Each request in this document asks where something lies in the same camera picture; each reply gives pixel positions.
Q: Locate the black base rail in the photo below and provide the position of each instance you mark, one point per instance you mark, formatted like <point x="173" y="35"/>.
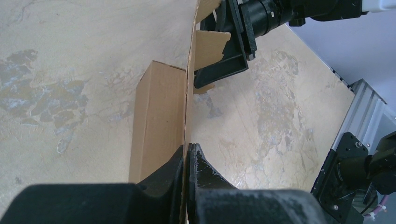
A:
<point x="352" y="184"/>

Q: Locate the brown cardboard box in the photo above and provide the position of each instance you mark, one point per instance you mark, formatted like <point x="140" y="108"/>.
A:
<point x="161" y="128"/>

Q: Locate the aluminium frame rail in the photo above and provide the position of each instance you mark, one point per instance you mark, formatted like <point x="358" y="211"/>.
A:
<point x="368" y="118"/>

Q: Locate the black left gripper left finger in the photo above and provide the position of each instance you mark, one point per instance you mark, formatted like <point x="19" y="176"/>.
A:
<point x="123" y="198"/>

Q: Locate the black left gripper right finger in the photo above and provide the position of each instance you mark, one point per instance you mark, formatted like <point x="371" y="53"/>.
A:
<point x="214" y="200"/>

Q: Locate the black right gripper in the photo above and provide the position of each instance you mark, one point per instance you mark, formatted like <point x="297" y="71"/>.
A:
<point x="244" y="20"/>

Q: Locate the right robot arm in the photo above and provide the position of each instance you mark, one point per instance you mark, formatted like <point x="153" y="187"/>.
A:
<point x="331" y="10"/>

